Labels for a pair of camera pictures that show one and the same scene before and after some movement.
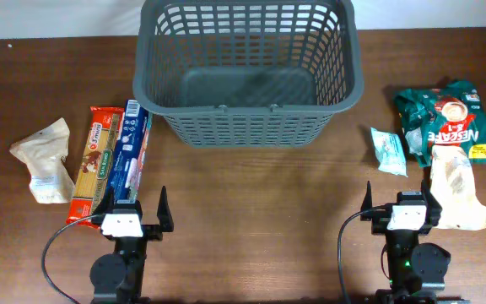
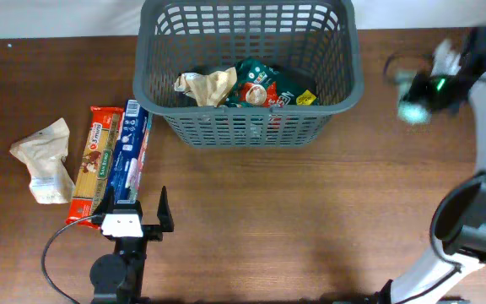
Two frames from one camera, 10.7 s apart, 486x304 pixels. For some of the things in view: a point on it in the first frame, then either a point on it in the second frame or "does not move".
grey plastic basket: x=247 y=73 does not move
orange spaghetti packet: x=94 y=165 does not move
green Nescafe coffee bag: x=450 y=115 to x=266 y=84
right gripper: x=433 y=214 to x=418 y=92
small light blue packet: x=389 y=151 to x=409 y=111
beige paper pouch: x=45 y=153 does not move
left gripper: x=155 y=230 does not move
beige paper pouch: x=452 y=185 to x=208 y=89
